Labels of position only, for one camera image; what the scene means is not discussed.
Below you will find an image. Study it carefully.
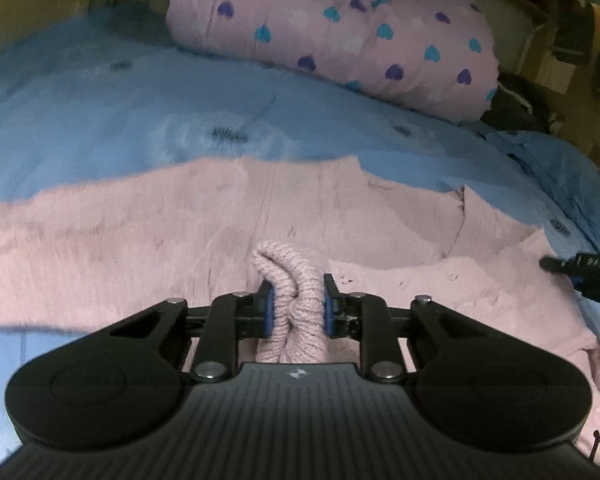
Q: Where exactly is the blue dandelion print bed sheet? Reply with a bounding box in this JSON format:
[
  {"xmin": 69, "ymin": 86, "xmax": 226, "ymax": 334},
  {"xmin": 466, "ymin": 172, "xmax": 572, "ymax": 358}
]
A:
[{"xmin": 0, "ymin": 0, "xmax": 600, "ymax": 461}]

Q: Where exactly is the dark cloth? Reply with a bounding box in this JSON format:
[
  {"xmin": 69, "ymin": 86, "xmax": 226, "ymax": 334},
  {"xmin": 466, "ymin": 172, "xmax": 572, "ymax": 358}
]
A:
[{"xmin": 480, "ymin": 73, "xmax": 563, "ymax": 136}]

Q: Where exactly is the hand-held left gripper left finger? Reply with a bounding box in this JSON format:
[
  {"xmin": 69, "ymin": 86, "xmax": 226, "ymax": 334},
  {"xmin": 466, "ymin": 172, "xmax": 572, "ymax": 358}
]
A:
[{"xmin": 109, "ymin": 280, "xmax": 276, "ymax": 384}]

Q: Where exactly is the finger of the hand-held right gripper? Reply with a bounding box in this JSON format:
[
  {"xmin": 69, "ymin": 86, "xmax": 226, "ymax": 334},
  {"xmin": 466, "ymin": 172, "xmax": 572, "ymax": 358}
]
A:
[{"xmin": 538, "ymin": 255, "xmax": 576, "ymax": 276}]

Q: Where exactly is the pink heart print quilt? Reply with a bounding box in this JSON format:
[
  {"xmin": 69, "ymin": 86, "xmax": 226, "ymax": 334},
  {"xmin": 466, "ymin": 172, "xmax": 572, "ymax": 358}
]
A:
[{"xmin": 166, "ymin": 0, "xmax": 500, "ymax": 123}]

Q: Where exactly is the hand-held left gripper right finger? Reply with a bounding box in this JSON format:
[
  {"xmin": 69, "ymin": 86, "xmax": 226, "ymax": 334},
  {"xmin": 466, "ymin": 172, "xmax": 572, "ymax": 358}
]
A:
[{"xmin": 322, "ymin": 273, "xmax": 487, "ymax": 384}]

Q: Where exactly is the pink knit sweater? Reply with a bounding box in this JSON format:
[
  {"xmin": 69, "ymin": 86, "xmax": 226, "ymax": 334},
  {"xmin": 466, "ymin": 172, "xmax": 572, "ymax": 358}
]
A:
[{"xmin": 0, "ymin": 156, "xmax": 600, "ymax": 461}]

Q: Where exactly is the dark hanging bag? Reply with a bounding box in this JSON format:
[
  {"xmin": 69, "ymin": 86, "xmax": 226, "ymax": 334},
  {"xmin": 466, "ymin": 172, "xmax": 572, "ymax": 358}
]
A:
[{"xmin": 552, "ymin": 0, "xmax": 597, "ymax": 64}]

